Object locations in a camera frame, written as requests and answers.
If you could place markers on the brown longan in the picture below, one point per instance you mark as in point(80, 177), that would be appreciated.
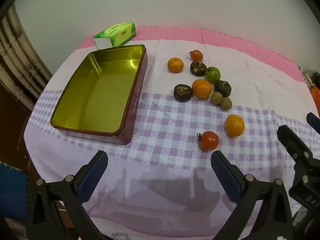
point(216, 98)
point(226, 103)

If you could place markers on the blue foam mat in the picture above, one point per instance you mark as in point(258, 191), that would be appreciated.
point(12, 192)

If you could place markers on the green tomato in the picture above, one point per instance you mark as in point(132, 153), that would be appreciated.
point(212, 74)

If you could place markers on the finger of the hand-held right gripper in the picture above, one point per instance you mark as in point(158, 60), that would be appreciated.
point(291, 141)
point(313, 121)

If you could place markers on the red tomato with stem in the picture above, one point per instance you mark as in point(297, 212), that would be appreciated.
point(209, 141)

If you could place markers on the pink purple checked tablecloth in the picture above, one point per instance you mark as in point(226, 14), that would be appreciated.
point(175, 120)

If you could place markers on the small red tomato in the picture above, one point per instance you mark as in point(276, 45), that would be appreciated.
point(196, 55)

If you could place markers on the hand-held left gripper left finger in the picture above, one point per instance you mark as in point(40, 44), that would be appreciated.
point(93, 176)

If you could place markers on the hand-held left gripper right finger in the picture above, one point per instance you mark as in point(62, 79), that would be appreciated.
point(225, 177)

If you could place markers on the dark brown dried fruit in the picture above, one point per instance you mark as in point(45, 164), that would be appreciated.
point(223, 87)
point(197, 68)
point(183, 93)

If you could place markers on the small orange tangerine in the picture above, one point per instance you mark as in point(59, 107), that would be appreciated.
point(175, 65)

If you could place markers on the beige wall pipes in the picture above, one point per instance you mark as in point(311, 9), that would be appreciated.
point(15, 52)

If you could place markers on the small clutter pile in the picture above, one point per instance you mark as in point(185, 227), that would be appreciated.
point(308, 76)

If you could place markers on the green tissue pack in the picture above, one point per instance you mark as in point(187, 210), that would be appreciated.
point(117, 33)

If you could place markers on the orange plastic object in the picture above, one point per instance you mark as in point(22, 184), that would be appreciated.
point(316, 93)

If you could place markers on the gold and maroon tin box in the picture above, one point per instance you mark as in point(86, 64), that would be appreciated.
point(100, 92)

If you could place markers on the yellow-orange tangerine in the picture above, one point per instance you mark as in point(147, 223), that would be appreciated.
point(234, 125)

